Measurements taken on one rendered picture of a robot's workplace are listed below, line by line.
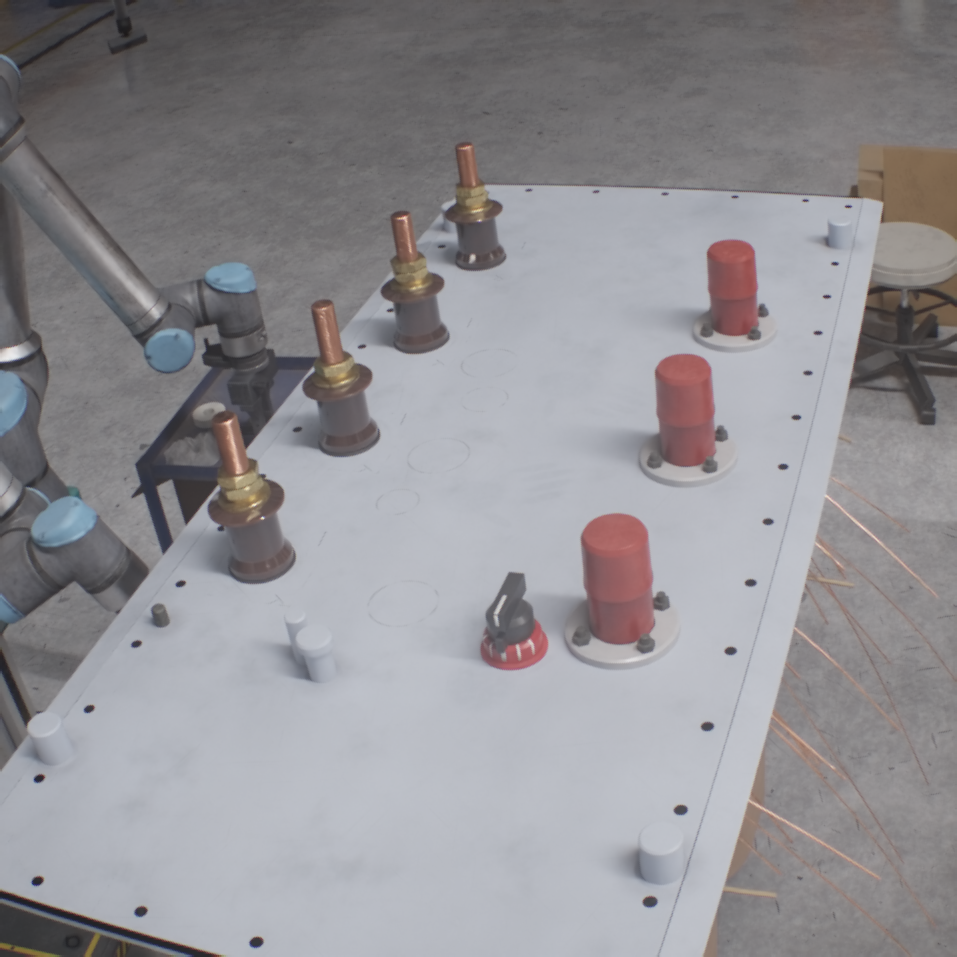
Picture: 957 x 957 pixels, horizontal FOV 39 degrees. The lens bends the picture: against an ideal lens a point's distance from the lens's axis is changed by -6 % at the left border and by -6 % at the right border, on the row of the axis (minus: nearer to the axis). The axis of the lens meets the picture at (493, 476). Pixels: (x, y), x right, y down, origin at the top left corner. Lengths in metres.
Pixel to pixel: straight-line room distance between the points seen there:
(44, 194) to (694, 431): 1.22
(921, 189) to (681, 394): 3.18
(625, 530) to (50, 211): 1.32
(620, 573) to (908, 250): 3.05
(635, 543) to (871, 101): 5.77
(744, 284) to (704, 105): 5.08
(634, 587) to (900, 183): 3.48
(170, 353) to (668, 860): 1.54
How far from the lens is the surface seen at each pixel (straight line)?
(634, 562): 1.43
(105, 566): 2.00
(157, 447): 2.97
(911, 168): 4.79
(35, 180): 2.42
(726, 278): 1.97
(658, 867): 1.25
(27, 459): 2.60
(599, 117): 6.96
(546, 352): 2.03
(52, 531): 1.97
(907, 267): 4.27
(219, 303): 2.63
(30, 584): 2.02
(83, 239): 2.45
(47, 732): 1.51
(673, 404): 1.69
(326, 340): 1.82
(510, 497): 1.74
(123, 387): 5.22
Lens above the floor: 2.35
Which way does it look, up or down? 34 degrees down
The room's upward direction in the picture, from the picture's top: 9 degrees counter-clockwise
